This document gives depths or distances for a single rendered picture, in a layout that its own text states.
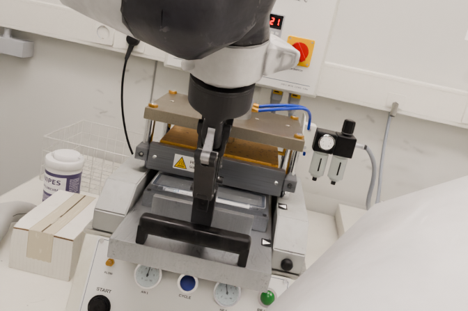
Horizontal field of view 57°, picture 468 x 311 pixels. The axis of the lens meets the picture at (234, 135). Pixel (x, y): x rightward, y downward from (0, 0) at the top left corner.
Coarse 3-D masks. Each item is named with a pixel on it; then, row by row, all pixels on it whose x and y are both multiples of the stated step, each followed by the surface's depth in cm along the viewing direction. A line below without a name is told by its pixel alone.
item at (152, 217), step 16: (144, 224) 56; (160, 224) 56; (176, 224) 56; (192, 224) 57; (144, 240) 57; (176, 240) 57; (192, 240) 56; (208, 240) 56; (224, 240) 56; (240, 240) 56; (240, 256) 56
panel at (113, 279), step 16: (96, 256) 65; (96, 272) 65; (112, 272) 65; (128, 272) 65; (96, 288) 64; (112, 288) 64; (128, 288) 65; (160, 288) 65; (176, 288) 65; (208, 288) 65; (240, 288) 65; (272, 288) 65; (80, 304) 64; (112, 304) 64; (128, 304) 64; (144, 304) 64; (160, 304) 64; (176, 304) 64; (192, 304) 64; (208, 304) 64; (240, 304) 64; (256, 304) 64
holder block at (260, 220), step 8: (184, 176) 77; (144, 192) 68; (152, 192) 68; (160, 192) 68; (256, 192) 76; (144, 200) 68; (152, 200) 68; (192, 200) 68; (224, 208) 67; (232, 208) 68; (256, 216) 67; (264, 216) 67; (256, 224) 67; (264, 224) 67
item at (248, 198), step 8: (160, 176) 72; (168, 176) 73; (176, 176) 74; (160, 184) 69; (168, 184) 69; (176, 184) 70; (184, 184) 71; (224, 192) 71; (232, 192) 72; (240, 192) 72; (248, 192) 73; (232, 200) 68; (240, 200) 69; (248, 200) 70; (256, 200) 70; (264, 200) 71
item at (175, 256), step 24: (168, 216) 64; (216, 216) 63; (240, 216) 63; (120, 240) 57; (168, 240) 60; (144, 264) 58; (168, 264) 58; (192, 264) 57; (216, 264) 57; (264, 264) 59; (264, 288) 57
